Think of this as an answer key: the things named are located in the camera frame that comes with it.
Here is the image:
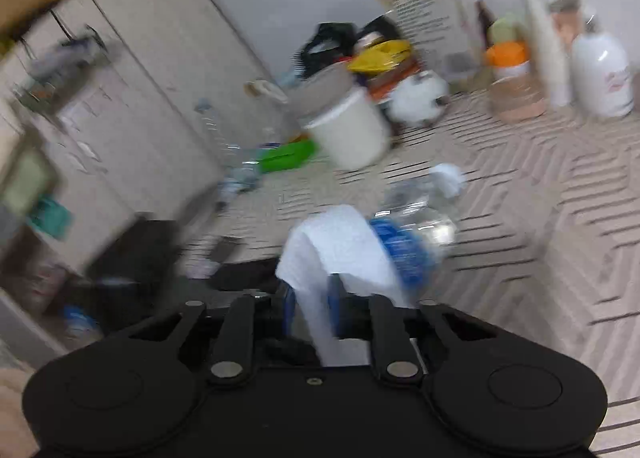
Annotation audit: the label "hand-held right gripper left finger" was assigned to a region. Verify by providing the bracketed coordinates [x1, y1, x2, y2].
[114, 283, 301, 386]

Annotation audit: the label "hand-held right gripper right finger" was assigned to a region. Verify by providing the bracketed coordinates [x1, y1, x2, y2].
[326, 274, 498, 386]

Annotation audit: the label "white cloth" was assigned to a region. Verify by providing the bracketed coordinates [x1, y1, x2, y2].
[275, 205, 416, 369]

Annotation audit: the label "clear plastic bottle white cap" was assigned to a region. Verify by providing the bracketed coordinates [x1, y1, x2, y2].
[367, 163, 468, 306]

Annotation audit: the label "green plastic container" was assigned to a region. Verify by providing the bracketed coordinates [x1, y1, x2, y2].
[255, 138, 318, 173]

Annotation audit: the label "grey round container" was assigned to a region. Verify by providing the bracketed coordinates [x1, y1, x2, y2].
[287, 68, 358, 121]

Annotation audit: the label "small clear container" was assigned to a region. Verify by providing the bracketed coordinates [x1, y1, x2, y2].
[442, 52, 476, 88]

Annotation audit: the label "black flat cloth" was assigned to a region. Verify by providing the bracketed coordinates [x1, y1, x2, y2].
[207, 260, 281, 295]

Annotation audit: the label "small dark flat object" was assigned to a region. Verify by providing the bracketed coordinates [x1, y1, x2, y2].
[209, 235, 243, 266]

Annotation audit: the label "dark box-shaped object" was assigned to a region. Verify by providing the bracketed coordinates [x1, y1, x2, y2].
[85, 218, 188, 299]

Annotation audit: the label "white round tub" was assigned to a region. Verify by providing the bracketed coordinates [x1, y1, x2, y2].
[299, 86, 393, 171]

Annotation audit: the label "tall clear plastic bottle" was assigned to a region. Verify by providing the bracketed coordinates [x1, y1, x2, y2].
[192, 98, 261, 193]

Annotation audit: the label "white plush toy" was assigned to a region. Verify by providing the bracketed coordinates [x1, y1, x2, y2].
[387, 70, 451, 127]

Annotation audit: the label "orange red box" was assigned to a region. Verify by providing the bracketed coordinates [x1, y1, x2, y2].
[367, 65, 421, 101]

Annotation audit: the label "teal item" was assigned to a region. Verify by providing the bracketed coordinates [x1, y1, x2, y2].
[27, 195, 73, 241]

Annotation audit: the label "yellow packet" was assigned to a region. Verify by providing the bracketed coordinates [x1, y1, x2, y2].
[347, 39, 413, 74]

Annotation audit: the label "beige wardrobe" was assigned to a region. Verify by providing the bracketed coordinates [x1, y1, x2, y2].
[0, 0, 281, 279]

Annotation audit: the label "black bag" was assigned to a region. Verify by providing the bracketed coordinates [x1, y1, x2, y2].
[295, 20, 401, 78]

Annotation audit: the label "orange lid jar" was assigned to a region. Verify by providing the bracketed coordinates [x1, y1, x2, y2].
[484, 40, 548, 121]

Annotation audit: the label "beige printed pouch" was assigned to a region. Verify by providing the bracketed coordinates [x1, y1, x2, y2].
[364, 0, 483, 68]

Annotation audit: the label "brown bottle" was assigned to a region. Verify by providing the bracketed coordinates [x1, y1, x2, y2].
[474, 0, 497, 51]

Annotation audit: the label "light green cap jar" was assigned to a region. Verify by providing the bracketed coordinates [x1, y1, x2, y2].
[487, 12, 526, 46]

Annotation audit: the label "grey hanging items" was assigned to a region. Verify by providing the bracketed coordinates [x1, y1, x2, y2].
[27, 25, 123, 83]

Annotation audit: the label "tall white tube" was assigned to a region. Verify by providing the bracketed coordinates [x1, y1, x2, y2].
[510, 0, 573, 108]

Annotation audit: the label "white pump bottle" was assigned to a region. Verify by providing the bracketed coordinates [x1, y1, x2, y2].
[570, 12, 636, 119]

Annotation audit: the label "peach bottle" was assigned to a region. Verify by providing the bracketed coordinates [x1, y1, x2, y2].
[542, 0, 596, 53]

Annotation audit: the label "beige item with white cord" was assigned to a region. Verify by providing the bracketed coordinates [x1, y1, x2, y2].
[244, 79, 288, 103]

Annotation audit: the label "green frame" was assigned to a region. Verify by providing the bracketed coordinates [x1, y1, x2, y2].
[0, 138, 58, 219]

